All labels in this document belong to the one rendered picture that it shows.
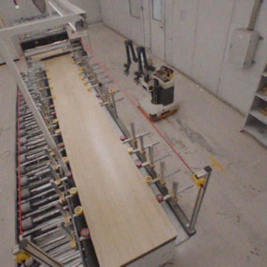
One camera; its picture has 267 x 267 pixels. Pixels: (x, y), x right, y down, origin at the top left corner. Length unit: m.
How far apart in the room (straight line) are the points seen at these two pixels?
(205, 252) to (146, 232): 1.14
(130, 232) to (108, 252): 0.25
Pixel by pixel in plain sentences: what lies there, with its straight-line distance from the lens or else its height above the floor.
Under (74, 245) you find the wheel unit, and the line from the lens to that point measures 2.14.
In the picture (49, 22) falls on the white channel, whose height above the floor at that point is 2.44.
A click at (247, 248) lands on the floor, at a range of 3.06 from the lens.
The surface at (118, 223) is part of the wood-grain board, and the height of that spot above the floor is 0.90.
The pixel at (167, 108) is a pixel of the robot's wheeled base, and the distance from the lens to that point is 4.24.
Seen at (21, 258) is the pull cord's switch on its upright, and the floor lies 1.76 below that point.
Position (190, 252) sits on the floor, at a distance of 2.87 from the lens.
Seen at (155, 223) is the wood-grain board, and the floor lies 0.90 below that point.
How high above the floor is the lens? 2.75
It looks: 43 degrees down
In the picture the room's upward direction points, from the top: 7 degrees counter-clockwise
